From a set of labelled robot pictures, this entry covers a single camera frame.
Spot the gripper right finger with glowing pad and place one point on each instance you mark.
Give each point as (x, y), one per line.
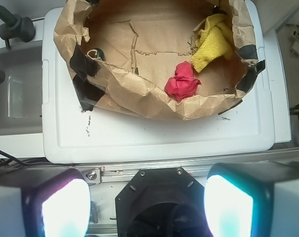
(253, 199)

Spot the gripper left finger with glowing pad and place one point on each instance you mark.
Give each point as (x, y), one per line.
(43, 202)

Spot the yellow microfiber cloth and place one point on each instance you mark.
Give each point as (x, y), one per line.
(216, 40)

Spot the white plastic bin lid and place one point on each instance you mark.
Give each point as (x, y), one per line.
(71, 135)

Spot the clear plastic container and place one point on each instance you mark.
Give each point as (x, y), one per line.
(24, 97)

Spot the crumpled red paper ball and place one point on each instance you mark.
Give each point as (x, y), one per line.
(183, 84)

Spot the dark green round object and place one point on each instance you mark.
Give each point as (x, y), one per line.
(99, 54)

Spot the crumpled brown paper bag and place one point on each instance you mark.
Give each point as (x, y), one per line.
(143, 42)

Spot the black octagonal mount plate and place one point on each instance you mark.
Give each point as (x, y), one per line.
(166, 202)

